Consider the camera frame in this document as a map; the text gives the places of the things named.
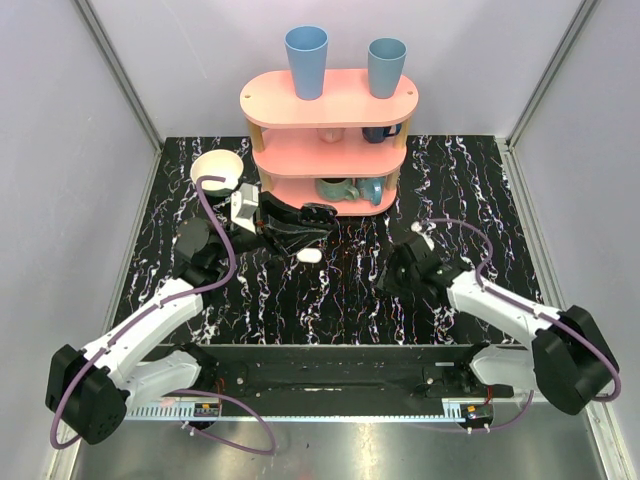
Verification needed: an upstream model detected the pink mug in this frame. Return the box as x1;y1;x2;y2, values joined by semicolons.
317;128;345;144

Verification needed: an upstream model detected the white green bowl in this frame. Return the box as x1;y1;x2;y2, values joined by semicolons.
190;149;244;198

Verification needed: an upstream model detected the teal green mug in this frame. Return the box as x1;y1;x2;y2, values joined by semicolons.
314;178;360;202

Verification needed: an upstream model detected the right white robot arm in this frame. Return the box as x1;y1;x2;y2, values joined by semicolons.
377;234;621;415

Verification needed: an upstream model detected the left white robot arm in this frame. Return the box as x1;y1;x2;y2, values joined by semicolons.
45;192;337;449

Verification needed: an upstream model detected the tall blue cup left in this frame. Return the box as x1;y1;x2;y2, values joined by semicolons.
284;25;328;100

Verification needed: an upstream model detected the pink three-tier shelf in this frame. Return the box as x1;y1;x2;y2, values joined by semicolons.
239;69;419;216

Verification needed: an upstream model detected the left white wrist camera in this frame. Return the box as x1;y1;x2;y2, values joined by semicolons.
230;183;259;233

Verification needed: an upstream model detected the blue cup right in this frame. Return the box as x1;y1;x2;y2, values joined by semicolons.
367;38;407;99

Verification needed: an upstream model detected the white earbuds charging case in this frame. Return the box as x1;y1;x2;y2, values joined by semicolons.
296;248;323;264

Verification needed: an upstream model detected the light blue mug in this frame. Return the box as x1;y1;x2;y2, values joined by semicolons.
356;177;385;206

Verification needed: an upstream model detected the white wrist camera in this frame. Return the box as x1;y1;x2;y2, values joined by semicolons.
410;221;430;240
230;183;259;233

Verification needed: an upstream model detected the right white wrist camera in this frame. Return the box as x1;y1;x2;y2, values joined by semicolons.
410;221;430;240

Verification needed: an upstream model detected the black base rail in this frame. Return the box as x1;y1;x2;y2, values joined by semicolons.
149;343;516;416

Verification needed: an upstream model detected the black marble mat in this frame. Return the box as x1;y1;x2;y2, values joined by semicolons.
107;134;559;347

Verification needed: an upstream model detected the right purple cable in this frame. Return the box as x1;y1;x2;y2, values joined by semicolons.
422;217;623;404

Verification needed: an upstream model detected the navy blue mug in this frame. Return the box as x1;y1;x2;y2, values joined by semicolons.
361;124;402;144

